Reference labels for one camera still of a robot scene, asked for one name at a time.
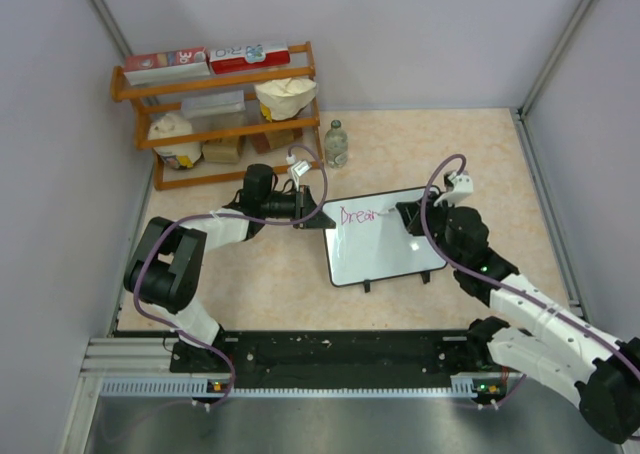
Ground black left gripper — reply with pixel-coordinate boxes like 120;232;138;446
261;185;335;229

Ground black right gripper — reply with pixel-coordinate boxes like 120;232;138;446
398;191;464;268

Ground magenta capped marker pen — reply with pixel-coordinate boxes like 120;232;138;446
378;207;397;216

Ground black framed whiteboard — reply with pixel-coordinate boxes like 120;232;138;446
323;187;446;291

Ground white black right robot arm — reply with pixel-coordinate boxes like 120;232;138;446
393;194;639;444

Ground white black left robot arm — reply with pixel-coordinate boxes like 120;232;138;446
123;160;336;371

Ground clear glass bottle green cap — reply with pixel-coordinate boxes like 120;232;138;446
324;120;348;168

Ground orange wooden shelf rack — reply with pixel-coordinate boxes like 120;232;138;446
110;42;322;190

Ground tan cardboard box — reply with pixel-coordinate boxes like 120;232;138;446
202;136;244;164

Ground cream paper bag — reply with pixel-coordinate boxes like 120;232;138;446
254;78;318;122

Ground clear plastic container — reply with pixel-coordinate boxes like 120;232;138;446
181;90;248;131

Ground white flour bag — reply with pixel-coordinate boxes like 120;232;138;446
147;112;203;171

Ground red white box right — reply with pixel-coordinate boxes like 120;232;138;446
209;41;291;75

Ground red white box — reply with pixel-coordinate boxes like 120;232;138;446
209;41;291;75
123;47;210;85

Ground red white box left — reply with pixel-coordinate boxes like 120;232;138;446
123;47;210;85

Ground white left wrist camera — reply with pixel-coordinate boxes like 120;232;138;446
287;159;311;182

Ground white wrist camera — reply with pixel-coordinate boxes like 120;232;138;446
434;171;474;207
287;159;311;182

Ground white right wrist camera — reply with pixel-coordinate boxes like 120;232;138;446
434;171;474;207

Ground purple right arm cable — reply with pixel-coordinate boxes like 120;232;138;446
419;154;640;410

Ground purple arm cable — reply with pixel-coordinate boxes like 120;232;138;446
419;154;640;410
134;145;329;410

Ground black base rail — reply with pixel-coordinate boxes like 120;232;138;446
169;328;506;390

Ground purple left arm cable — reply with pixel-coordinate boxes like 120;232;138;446
134;145;329;410

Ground grey slotted cable duct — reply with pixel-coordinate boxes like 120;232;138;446
99;376;506;400

